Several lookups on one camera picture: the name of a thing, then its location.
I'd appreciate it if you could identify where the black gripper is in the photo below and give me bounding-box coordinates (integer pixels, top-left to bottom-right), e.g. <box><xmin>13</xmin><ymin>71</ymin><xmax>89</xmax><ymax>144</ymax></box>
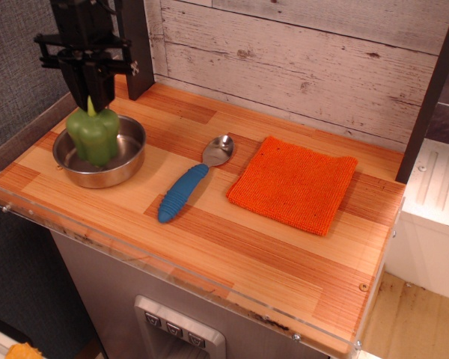
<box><xmin>34</xmin><ymin>1</ymin><xmax>139</xmax><ymax>111</ymax></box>

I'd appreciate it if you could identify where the green toy bell pepper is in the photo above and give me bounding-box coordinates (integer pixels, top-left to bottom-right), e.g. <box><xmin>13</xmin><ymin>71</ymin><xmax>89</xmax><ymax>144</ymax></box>
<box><xmin>66</xmin><ymin>96</ymin><xmax>120</xmax><ymax>167</ymax></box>

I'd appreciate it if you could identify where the stainless steel pot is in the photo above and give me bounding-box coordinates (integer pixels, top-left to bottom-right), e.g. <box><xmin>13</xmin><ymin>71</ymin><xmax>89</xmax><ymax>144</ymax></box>
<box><xmin>52</xmin><ymin>114</ymin><xmax>147</xmax><ymax>188</ymax></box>

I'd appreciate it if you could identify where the clear acrylic edge guard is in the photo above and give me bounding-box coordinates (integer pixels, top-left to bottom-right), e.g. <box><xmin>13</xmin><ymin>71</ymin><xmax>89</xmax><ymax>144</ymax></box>
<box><xmin>0</xmin><ymin>174</ymin><xmax>404</xmax><ymax>358</ymax></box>

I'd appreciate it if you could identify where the orange knitted cloth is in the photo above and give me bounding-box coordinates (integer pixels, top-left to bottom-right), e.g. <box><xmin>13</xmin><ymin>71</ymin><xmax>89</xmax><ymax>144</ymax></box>
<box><xmin>226</xmin><ymin>136</ymin><xmax>358</xmax><ymax>236</ymax></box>

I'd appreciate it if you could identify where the silver dispenser panel with buttons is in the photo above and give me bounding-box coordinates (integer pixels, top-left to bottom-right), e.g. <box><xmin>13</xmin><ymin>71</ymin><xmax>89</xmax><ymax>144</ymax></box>
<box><xmin>134</xmin><ymin>295</ymin><xmax>227</xmax><ymax>358</ymax></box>

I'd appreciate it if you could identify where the white plastic bin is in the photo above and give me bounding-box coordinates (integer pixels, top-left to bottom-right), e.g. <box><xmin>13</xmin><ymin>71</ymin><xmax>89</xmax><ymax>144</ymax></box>
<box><xmin>385</xmin><ymin>139</ymin><xmax>449</xmax><ymax>298</ymax></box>

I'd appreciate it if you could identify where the dark left wooden post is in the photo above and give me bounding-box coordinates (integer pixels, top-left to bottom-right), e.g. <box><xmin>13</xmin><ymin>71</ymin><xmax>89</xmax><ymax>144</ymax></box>
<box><xmin>113</xmin><ymin>0</ymin><xmax>155</xmax><ymax>100</ymax></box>

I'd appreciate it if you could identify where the dark wooden post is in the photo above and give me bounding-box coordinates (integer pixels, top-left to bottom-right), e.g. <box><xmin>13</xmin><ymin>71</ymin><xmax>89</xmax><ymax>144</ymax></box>
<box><xmin>113</xmin><ymin>0</ymin><xmax>155</xmax><ymax>100</ymax></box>
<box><xmin>396</xmin><ymin>0</ymin><xmax>449</xmax><ymax>185</ymax></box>

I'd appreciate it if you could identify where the blue-handled metal spoon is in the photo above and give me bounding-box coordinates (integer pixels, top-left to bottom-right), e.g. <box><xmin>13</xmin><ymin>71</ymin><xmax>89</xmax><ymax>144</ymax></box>
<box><xmin>157</xmin><ymin>135</ymin><xmax>234</xmax><ymax>224</ymax></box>

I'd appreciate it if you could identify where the dark right wooden post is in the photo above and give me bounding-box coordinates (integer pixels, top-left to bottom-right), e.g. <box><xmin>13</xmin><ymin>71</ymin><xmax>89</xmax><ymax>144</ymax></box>
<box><xmin>396</xmin><ymin>0</ymin><xmax>449</xmax><ymax>185</ymax></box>

